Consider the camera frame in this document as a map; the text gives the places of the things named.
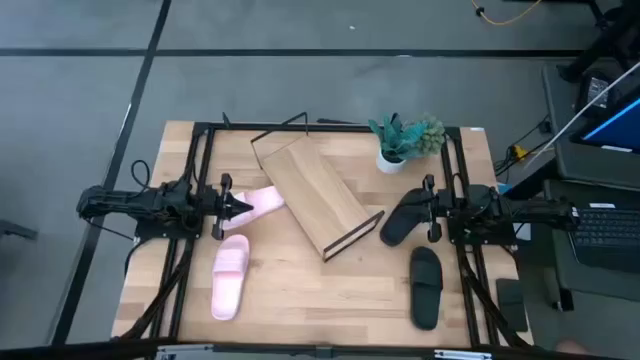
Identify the teal plant in white pot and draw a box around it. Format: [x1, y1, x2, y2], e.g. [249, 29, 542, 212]
[368, 112, 426, 175]

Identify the grey side desk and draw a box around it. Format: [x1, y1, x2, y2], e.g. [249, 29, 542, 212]
[541, 62, 640, 312]

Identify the monitor with blue screen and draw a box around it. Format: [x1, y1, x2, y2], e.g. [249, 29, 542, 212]
[569, 84, 640, 156]

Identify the grey furniture foot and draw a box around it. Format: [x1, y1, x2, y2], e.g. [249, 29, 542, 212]
[0, 218, 39, 241]

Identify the wooden shelf black metal frame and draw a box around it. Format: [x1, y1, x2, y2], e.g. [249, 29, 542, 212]
[249, 111, 386, 263]

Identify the yellow floor cable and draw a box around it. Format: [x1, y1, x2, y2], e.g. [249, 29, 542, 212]
[469, 0, 544, 27]

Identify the black power cable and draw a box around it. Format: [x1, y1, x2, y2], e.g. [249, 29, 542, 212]
[493, 115, 552, 176]

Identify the black stand leg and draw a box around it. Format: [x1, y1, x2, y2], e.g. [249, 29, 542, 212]
[557, 0, 640, 84]

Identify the small green succulent plant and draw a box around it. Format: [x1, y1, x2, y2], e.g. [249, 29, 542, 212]
[412, 113, 447, 157]

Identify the black flat phone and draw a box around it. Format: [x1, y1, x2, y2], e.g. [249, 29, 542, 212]
[495, 278, 529, 334]

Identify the silver metal bracket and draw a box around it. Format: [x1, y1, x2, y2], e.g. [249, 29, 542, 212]
[433, 349, 494, 360]
[154, 343, 216, 360]

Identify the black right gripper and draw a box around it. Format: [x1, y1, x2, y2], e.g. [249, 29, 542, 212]
[403, 173, 454, 245]

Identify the black camera mount beam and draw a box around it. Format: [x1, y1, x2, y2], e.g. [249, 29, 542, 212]
[0, 338, 640, 360]

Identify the black power adapter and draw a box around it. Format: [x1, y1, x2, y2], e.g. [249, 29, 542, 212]
[574, 69, 619, 119]

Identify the black aluminium table frame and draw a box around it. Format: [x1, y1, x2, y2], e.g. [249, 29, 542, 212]
[112, 119, 534, 351]

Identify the thin white rod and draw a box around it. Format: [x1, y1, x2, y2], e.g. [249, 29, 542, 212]
[524, 59, 640, 169]

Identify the black laptop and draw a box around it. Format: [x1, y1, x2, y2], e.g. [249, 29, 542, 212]
[569, 202, 640, 274]

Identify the black slide sandal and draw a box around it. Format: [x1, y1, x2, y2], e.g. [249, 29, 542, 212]
[379, 188, 432, 248]
[408, 245, 445, 332]

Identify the pink slide sandal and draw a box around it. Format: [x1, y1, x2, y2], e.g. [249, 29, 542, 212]
[210, 233, 251, 322]
[222, 185, 286, 231]

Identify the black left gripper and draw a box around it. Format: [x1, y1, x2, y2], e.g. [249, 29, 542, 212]
[198, 173, 254, 241]

